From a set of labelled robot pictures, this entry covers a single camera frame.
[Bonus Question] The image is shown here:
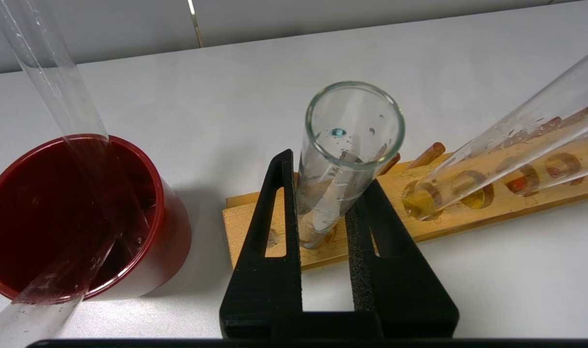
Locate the test tube with yellow pigment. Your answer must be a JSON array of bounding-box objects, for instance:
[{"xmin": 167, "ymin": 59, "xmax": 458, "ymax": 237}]
[
  {"xmin": 461, "ymin": 186, "xmax": 495, "ymax": 211},
  {"xmin": 403, "ymin": 43, "xmax": 588, "ymax": 221}
]

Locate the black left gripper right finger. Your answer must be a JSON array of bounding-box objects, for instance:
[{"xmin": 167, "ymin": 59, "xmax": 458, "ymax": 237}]
[{"xmin": 345, "ymin": 180, "xmax": 460, "ymax": 339}]

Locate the test tube with red pigment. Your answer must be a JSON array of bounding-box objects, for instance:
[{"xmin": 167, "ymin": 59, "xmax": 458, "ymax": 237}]
[{"xmin": 504, "ymin": 175, "xmax": 534, "ymax": 196}]

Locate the dark red plastic cup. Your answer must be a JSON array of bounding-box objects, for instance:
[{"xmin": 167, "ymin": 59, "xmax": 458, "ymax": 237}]
[{"xmin": 0, "ymin": 134, "xmax": 192, "ymax": 303}]

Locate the test tube with blue pigment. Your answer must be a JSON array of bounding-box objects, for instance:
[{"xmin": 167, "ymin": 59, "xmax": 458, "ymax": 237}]
[{"xmin": 296, "ymin": 81, "xmax": 406, "ymax": 250}]

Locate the wooden test tube rack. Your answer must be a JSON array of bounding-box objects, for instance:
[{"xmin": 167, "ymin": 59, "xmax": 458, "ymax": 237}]
[{"xmin": 222, "ymin": 104, "xmax": 588, "ymax": 271}]

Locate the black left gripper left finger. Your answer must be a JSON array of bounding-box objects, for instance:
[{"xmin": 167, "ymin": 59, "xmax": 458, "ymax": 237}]
[{"xmin": 220, "ymin": 149, "xmax": 303, "ymax": 339}]

